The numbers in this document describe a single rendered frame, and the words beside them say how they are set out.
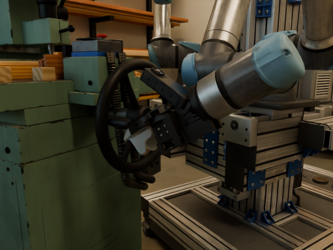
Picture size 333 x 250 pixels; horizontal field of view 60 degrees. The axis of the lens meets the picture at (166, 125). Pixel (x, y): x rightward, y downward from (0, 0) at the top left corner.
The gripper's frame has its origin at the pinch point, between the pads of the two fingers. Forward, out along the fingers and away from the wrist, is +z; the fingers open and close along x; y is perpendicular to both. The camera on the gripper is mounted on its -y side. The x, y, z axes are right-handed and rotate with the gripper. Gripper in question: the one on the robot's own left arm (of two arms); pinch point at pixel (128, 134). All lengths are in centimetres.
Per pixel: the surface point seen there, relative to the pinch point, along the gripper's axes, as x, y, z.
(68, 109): 3.1, -14.6, 18.9
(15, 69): -1.8, -31.2, 27.0
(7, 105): -12.8, -16.5, 17.4
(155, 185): 131, 21, 115
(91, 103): 3.4, -12.1, 10.3
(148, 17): 260, -169, 129
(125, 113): 9.6, -6.8, 6.9
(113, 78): 1.2, -12.6, -1.4
